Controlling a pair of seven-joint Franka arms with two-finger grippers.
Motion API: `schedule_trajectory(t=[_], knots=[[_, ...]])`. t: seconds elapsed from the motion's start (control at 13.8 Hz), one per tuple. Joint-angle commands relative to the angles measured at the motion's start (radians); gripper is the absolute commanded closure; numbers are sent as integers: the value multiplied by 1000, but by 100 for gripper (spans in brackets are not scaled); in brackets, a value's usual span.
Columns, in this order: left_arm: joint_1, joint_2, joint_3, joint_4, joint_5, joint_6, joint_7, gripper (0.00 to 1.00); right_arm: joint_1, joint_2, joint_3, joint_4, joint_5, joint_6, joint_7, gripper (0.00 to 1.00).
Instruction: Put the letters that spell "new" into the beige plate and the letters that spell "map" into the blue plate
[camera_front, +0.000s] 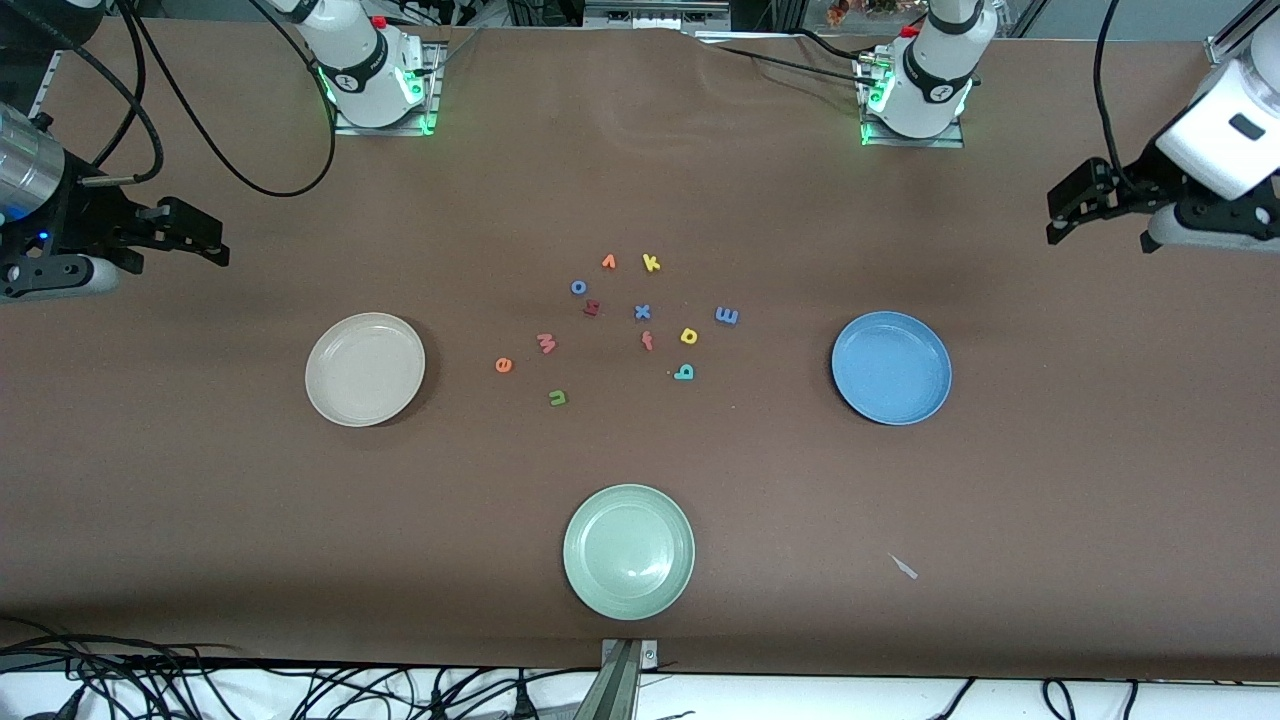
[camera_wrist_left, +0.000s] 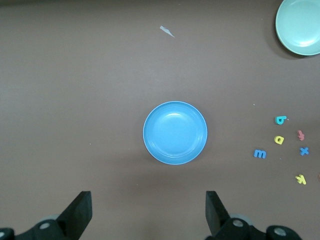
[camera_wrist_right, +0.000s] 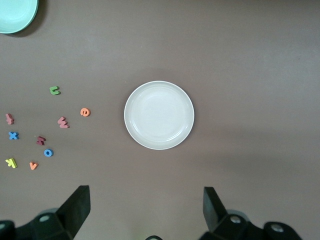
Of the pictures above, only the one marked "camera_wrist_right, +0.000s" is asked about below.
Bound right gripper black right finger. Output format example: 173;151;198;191
199;186;305;240

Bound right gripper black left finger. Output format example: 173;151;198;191
0;185;90;240

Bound pink foam letter w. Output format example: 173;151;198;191
57;116;71;129

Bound yellow foam letter k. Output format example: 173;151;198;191
5;157;18;169

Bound beige round plate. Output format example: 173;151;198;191
123;80;195;151

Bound brown paper table cover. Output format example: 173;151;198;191
0;0;320;240

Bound pale green round plate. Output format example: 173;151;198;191
0;0;40;35

